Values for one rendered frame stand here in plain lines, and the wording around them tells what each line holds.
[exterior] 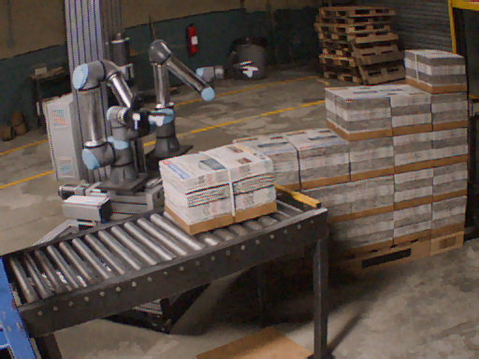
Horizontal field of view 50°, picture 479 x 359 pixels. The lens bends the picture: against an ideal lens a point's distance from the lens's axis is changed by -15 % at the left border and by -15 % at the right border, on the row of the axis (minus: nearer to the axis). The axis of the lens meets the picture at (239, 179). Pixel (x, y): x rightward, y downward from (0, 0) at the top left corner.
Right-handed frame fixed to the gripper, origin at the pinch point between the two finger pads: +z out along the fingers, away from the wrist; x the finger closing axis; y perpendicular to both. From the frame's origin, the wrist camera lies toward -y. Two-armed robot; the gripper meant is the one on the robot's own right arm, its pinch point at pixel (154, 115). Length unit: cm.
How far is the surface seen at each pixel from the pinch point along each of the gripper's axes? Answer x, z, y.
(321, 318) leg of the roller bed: -51, 50, 90
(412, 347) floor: -88, 84, 113
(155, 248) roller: 16, 20, 47
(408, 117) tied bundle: -153, 28, 9
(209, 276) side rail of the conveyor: 6, 40, 54
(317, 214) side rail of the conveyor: -43, 49, 39
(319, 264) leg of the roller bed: -46, 49, 61
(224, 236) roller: -8, 33, 44
